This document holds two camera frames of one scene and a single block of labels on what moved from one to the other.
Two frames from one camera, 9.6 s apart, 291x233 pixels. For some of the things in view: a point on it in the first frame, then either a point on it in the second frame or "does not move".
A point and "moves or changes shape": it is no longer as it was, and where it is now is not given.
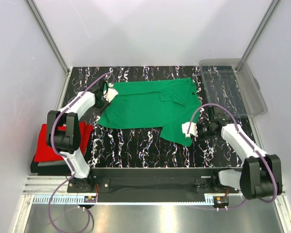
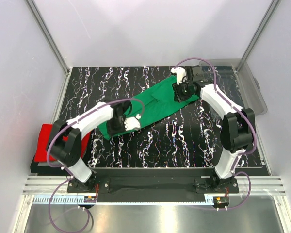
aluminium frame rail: [58, 184] does not move
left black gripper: [106, 104] → [114, 132]
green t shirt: [167, 104] moves or changes shape
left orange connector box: [90, 199] does not move
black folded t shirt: [57, 169] does not move
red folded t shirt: [44, 153] does not move
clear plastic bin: [228, 81] does not move
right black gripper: [199, 136] → [178, 96]
